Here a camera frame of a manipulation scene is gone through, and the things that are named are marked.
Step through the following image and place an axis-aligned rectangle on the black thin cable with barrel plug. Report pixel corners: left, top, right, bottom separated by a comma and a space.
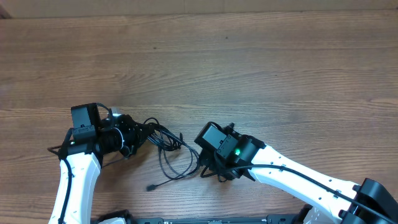
146, 116, 201, 181

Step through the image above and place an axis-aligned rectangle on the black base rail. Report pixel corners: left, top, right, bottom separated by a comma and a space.
90, 205, 343, 224

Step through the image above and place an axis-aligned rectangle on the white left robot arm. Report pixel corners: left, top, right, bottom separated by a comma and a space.
48, 103, 155, 223

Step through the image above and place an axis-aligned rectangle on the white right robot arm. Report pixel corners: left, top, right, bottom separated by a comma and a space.
195, 122, 397, 223

